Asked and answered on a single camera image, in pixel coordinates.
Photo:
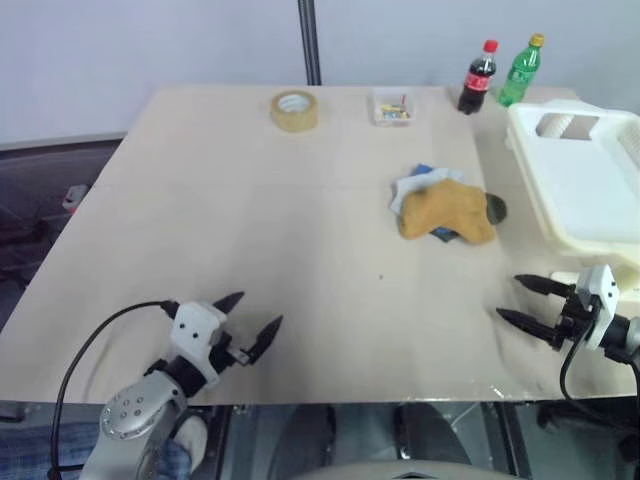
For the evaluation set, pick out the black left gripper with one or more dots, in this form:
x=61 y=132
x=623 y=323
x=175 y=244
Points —
x=222 y=352

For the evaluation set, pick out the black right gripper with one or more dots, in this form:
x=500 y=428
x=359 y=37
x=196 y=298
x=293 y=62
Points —
x=575 y=320

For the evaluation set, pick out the mustard yellow cloth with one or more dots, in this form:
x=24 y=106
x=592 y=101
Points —
x=445 y=210

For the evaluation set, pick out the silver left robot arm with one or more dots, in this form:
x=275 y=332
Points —
x=130 y=410

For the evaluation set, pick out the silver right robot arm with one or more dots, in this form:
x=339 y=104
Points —
x=625 y=332

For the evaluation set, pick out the white plastic basket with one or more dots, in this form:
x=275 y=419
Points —
x=585 y=175

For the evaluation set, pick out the small clear plastic box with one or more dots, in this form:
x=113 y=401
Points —
x=392 y=107

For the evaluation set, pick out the dark green sock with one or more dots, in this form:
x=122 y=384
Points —
x=497 y=207

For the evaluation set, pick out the light grey sock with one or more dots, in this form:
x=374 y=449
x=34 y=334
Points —
x=425 y=181

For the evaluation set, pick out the blue sock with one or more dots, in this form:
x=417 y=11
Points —
x=424 y=169

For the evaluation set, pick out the brown packing tape roll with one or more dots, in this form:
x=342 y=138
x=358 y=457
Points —
x=295 y=120

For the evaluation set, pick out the green soda bottle yellow cap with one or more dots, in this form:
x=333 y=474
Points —
x=520 y=75

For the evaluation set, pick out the cola bottle with red cap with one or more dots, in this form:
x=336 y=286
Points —
x=475 y=82

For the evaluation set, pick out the black vertical pole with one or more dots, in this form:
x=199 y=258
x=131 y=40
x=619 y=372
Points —
x=309 y=45

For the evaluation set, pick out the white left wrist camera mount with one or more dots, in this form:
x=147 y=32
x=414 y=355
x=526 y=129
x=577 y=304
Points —
x=192 y=327

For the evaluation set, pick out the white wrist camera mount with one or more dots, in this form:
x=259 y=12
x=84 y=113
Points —
x=192 y=327
x=600 y=285

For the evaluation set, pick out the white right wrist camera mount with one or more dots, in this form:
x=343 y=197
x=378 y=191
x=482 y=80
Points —
x=600 y=285

